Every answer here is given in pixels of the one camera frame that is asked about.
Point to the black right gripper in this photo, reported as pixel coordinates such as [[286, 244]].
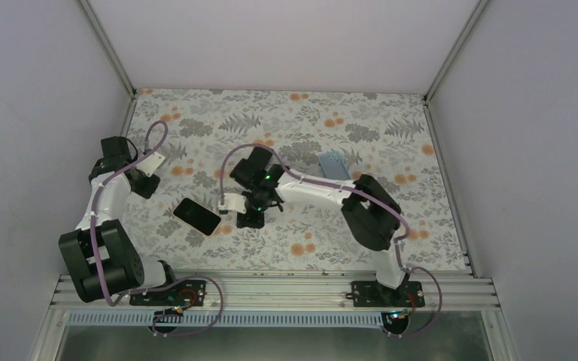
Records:
[[244, 219]]

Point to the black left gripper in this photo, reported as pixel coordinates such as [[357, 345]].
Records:
[[147, 191]]

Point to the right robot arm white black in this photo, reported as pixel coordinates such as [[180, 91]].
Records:
[[374, 218]]

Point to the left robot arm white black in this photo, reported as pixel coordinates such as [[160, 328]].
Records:
[[99, 255]]

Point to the black bare phone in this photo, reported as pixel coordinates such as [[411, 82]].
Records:
[[197, 216]]

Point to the floral patterned table mat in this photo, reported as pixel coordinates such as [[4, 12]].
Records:
[[204, 133]]

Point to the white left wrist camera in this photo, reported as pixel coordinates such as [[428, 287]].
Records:
[[149, 165]]

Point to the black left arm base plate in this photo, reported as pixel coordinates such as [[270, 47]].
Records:
[[190, 293]]

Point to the white slotted cable duct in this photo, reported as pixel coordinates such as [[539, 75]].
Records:
[[198, 319]]

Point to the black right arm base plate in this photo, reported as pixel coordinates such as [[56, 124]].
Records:
[[371, 294]]

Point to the aluminium front rail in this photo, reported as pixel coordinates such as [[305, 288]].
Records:
[[325, 290]]

